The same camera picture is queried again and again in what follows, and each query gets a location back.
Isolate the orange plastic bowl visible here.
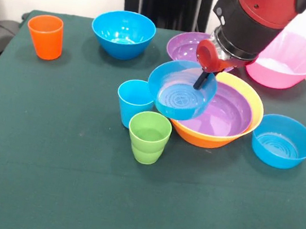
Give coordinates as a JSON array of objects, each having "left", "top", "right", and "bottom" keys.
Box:
[{"left": 165, "top": 65, "right": 269, "bottom": 156}]

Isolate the dark green tablecloth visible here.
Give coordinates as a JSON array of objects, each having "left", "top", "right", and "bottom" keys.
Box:
[{"left": 0, "top": 4, "right": 306, "bottom": 229}]

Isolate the shallow blue plastic bowl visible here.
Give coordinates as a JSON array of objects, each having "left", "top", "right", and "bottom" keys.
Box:
[
  {"left": 247, "top": 111, "right": 306, "bottom": 173},
  {"left": 143, "top": 55, "right": 221, "bottom": 126}
]

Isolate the pink plastic bowl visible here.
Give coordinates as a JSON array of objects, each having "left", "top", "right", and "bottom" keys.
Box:
[{"left": 243, "top": 25, "right": 306, "bottom": 94}]

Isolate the deep blue plastic bowl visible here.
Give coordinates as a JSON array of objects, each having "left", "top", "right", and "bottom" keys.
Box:
[{"left": 88, "top": 6, "right": 159, "bottom": 65}]

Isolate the orange plastic cup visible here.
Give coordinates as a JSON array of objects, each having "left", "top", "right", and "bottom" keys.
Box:
[{"left": 23, "top": 12, "right": 67, "bottom": 63}]

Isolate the green plastic cup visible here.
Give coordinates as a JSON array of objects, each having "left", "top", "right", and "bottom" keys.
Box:
[{"left": 123, "top": 108, "right": 174, "bottom": 168}]

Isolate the purple plastic bowl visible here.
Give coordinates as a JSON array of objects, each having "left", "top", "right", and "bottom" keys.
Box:
[
  {"left": 172, "top": 76, "right": 257, "bottom": 142},
  {"left": 164, "top": 28, "right": 240, "bottom": 74}
]

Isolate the light blue plastic cup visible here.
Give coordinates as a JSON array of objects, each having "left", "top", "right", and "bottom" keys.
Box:
[{"left": 112, "top": 77, "right": 158, "bottom": 132}]

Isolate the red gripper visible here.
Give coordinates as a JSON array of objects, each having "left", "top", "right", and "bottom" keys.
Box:
[{"left": 190, "top": 37, "right": 261, "bottom": 99}]

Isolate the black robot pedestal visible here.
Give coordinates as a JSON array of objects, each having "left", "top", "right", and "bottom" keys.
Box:
[{"left": 116, "top": 0, "right": 225, "bottom": 36}]

